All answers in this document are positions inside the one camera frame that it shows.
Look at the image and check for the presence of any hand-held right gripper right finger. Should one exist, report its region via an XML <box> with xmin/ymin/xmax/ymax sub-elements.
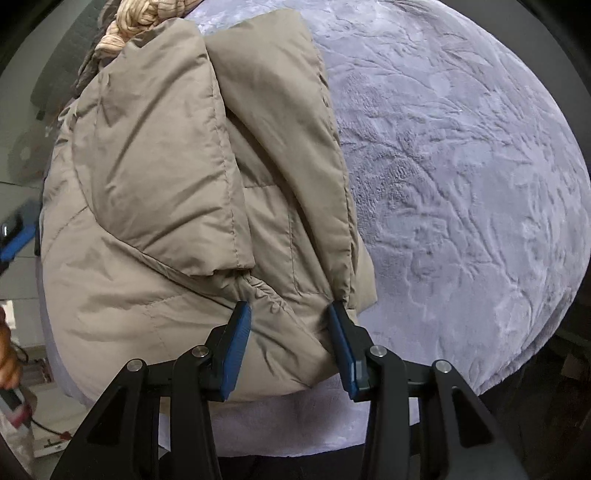
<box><xmin>326</xmin><ymin>300</ymin><xmax>532</xmax><ymax>480</ymax></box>

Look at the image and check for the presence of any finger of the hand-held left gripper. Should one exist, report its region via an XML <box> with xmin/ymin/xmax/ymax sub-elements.
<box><xmin>0</xmin><ymin>217</ymin><xmax>40</xmax><ymax>265</ymax></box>

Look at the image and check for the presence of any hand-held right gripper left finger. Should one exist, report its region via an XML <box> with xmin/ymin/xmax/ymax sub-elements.
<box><xmin>50</xmin><ymin>300</ymin><xmax>253</xmax><ymax>480</ymax></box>

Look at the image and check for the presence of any beige puffer jacket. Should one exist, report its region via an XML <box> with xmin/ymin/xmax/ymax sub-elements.
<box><xmin>39</xmin><ymin>20</ymin><xmax>379</xmax><ymax>407</ymax></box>

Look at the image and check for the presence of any person's left hand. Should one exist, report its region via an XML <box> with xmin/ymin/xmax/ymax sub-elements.
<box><xmin>0</xmin><ymin>306</ymin><xmax>23</xmax><ymax>391</ymax></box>

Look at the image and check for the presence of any lavender plush blanket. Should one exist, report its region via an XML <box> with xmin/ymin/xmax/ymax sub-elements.
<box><xmin>39</xmin><ymin>0</ymin><xmax>591</xmax><ymax>457</ymax></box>

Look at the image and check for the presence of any cream chunky knitted throw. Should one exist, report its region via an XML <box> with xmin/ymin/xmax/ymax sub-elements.
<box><xmin>94</xmin><ymin>0</ymin><xmax>200</xmax><ymax>60</ymax></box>

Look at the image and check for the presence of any white box with red cable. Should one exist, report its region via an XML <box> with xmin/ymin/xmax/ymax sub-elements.
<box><xmin>28</xmin><ymin>406</ymin><xmax>88</xmax><ymax>459</ymax></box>

